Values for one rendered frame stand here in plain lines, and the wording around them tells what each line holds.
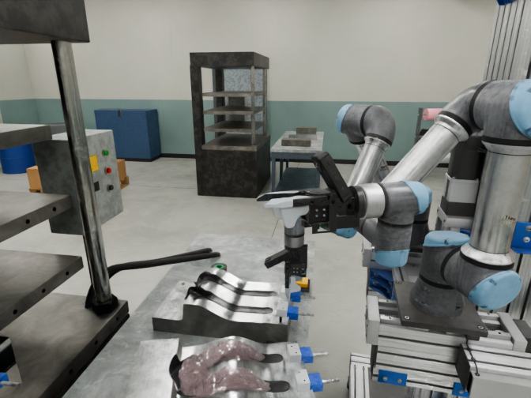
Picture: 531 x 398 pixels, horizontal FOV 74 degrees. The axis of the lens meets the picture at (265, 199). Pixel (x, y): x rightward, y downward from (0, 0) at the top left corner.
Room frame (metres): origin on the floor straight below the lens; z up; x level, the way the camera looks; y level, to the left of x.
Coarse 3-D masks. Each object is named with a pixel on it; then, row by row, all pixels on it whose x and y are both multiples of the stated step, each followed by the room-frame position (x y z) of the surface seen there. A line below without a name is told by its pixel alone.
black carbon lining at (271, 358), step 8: (176, 360) 0.85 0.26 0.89; (264, 360) 0.89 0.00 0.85; (272, 360) 0.89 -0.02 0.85; (280, 360) 0.89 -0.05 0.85; (168, 368) 0.79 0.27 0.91; (176, 368) 0.84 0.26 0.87; (176, 376) 0.81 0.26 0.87; (176, 384) 0.78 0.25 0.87; (272, 384) 0.80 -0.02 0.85; (280, 384) 0.80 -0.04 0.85; (288, 384) 0.80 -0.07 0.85
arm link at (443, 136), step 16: (496, 80) 0.87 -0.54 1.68; (464, 96) 0.88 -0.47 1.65; (448, 112) 0.89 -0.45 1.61; (464, 112) 0.86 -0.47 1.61; (432, 128) 0.90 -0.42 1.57; (448, 128) 0.87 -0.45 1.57; (464, 128) 0.86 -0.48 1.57; (416, 144) 0.90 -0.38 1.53; (432, 144) 0.87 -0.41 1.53; (448, 144) 0.86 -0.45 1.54; (416, 160) 0.86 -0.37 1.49; (432, 160) 0.85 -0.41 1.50; (400, 176) 0.85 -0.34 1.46; (416, 176) 0.85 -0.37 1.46
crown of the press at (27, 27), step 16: (0, 0) 0.98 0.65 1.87; (16, 0) 1.02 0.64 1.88; (32, 0) 1.08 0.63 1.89; (48, 0) 1.14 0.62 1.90; (64, 0) 1.21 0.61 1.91; (80, 0) 1.28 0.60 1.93; (0, 16) 0.97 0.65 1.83; (16, 16) 1.01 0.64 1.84; (32, 16) 1.07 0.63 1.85; (48, 16) 1.13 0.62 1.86; (64, 16) 1.20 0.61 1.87; (80, 16) 1.27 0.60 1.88; (0, 32) 1.04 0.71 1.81; (16, 32) 1.04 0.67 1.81; (32, 32) 1.06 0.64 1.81; (48, 32) 1.12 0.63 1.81; (64, 32) 1.19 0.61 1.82; (80, 32) 1.26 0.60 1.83
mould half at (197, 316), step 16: (224, 272) 1.30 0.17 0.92; (176, 288) 1.28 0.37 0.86; (208, 288) 1.17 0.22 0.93; (224, 288) 1.20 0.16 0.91; (256, 288) 1.24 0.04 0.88; (272, 288) 1.23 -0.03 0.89; (176, 304) 1.17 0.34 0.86; (192, 304) 1.07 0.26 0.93; (208, 304) 1.08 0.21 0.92; (240, 304) 1.14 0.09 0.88; (256, 304) 1.13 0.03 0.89; (272, 304) 1.13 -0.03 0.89; (288, 304) 1.13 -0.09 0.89; (160, 320) 1.09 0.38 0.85; (176, 320) 1.08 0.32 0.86; (192, 320) 1.07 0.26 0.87; (208, 320) 1.06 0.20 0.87; (224, 320) 1.05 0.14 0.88; (240, 320) 1.04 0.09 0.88; (256, 320) 1.04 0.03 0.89; (272, 320) 1.04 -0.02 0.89; (288, 320) 1.05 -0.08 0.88; (208, 336) 1.06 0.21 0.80; (224, 336) 1.05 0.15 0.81; (240, 336) 1.04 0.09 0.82; (256, 336) 1.03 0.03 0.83; (272, 336) 1.02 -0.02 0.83
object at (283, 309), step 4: (280, 304) 1.09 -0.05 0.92; (284, 304) 1.09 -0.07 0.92; (280, 308) 1.07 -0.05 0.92; (284, 308) 1.07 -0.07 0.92; (288, 308) 1.08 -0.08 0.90; (292, 308) 1.08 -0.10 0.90; (296, 308) 1.08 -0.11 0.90; (280, 312) 1.06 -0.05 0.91; (284, 312) 1.06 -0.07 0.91; (288, 312) 1.06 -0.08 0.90; (292, 312) 1.06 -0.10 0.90; (296, 312) 1.06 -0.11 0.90; (300, 312) 1.07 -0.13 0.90; (280, 316) 1.06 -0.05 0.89; (284, 316) 1.06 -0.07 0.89; (288, 316) 1.06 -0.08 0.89; (292, 316) 1.06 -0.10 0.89; (296, 316) 1.05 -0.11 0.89; (312, 316) 1.06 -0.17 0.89
